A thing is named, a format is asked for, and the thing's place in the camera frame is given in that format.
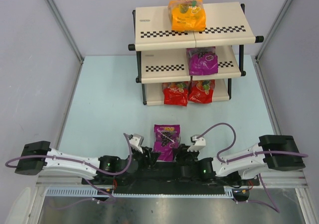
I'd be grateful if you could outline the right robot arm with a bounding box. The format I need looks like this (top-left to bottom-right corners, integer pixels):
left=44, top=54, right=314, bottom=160
left=173, top=135, right=308, bottom=182

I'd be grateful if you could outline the grey cable duct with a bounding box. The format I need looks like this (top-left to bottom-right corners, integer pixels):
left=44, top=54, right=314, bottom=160
left=46, top=186, right=250, bottom=199

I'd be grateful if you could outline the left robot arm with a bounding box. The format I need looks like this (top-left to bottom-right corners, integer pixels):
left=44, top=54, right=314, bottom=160
left=15, top=141, right=159, bottom=180

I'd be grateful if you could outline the red fruit gummy bag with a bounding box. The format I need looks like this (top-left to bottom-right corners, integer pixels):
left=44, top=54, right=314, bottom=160
left=188, top=80, right=215, bottom=104
left=161, top=81, right=189, bottom=107

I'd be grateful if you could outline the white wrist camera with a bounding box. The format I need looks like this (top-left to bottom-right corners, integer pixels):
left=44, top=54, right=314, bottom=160
left=129, top=134, right=144, bottom=153
left=187, top=135, right=206, bottom=152

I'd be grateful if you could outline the orange mango gummy bag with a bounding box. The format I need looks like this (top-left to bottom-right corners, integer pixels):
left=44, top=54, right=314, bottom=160
left=167, top=0, right=206, bottom=32

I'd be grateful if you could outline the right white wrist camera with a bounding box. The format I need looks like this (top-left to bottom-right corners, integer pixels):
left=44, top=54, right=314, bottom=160
left=187, top=135, right=206, bottom=152

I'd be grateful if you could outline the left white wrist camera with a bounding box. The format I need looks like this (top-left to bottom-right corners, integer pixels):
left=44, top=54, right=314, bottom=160
left=129, top=134, right=144, bottom=153

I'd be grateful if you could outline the beige three-tier shelf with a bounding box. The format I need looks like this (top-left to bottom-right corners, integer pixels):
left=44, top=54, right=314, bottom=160
left=128, top=1, right=264, bottom=107

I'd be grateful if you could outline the purple grape gummy bag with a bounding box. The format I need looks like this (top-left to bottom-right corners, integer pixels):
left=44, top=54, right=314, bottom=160
left=186, top=46, right=218, bottom=76
left=154, top=124, right=180, bottom=162

